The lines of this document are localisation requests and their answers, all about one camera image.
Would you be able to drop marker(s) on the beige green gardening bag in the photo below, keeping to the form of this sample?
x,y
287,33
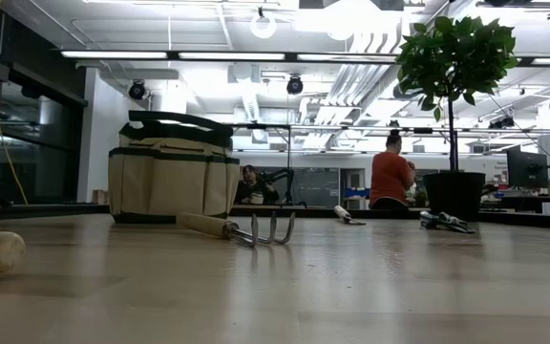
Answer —
x,y
175,181

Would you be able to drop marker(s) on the person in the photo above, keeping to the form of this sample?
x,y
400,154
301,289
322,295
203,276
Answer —
x,y
389,177
253,184

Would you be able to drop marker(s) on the white cup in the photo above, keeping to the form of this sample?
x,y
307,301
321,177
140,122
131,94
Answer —
x,y
256,198

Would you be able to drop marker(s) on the blue storage bin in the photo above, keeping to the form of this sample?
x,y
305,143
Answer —
x,y
356,193

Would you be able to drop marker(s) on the round ceiling lamp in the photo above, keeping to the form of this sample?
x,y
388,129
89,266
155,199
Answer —
x,y
263,26

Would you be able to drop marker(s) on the brown cardboard box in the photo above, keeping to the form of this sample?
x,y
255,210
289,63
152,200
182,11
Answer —
x,y
99,197

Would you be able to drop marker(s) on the black plant pot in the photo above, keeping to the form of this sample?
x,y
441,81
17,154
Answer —
x,y
454,196

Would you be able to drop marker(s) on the green leafy tree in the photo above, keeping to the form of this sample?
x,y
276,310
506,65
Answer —
x,y
456,52

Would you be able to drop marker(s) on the black computer monitor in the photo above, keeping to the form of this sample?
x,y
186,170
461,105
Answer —
x,y
525,169

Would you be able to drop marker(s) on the black desk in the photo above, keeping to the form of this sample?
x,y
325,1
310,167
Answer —
x,y
528,201

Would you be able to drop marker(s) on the black aluminium table frame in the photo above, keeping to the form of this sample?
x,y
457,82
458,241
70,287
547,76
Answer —
x,y
313,212

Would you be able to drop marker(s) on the black ceiling camera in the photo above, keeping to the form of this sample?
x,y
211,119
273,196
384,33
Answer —
x,y
295,85
136,90

